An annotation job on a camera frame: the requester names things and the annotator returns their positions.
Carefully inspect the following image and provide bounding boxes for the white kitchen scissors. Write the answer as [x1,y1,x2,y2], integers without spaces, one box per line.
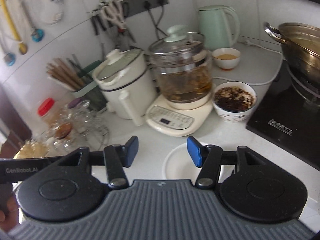
[88,0,127,31]

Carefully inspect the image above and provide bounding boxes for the person's left hand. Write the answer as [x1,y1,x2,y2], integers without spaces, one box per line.
[0,194,19,232]

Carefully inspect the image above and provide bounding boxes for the floral bowl with dark food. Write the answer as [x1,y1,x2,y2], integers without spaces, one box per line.
[213,81,258,122]

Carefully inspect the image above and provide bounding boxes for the glass pitcher with wooden lid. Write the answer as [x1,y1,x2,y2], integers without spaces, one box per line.
[49,121,76,154]

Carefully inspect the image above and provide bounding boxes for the white electric cooking pot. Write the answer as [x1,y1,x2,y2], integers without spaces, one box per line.
[92,48,157,126]

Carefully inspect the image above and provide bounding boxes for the red lid plastic jar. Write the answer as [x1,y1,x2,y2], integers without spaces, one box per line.
[37,98,61,127]

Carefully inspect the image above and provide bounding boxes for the glass health kettle cream base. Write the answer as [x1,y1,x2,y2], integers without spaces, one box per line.
[146,25,213,137]

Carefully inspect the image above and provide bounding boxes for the small bowl with yellow liquid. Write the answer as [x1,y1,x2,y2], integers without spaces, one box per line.
[212,48,241,70]

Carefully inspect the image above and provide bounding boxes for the black induction cooktop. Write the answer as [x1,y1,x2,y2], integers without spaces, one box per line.
[246,61,319,170]

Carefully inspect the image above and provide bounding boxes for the green chopstick holder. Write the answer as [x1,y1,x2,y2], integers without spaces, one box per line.
[46,58,107,111]

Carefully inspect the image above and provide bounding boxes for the mint green electric kettle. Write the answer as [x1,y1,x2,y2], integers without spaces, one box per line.
[198,5,240,51]

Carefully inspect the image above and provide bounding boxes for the stainless steel wok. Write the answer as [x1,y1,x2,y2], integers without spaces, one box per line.
[263,22,320,106]

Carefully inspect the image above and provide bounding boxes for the wire glass cup holder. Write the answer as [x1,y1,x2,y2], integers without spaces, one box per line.
[62,99,109,152]

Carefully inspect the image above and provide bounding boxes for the black wall power strip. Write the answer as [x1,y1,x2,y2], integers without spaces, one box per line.
[121,0,169,18]

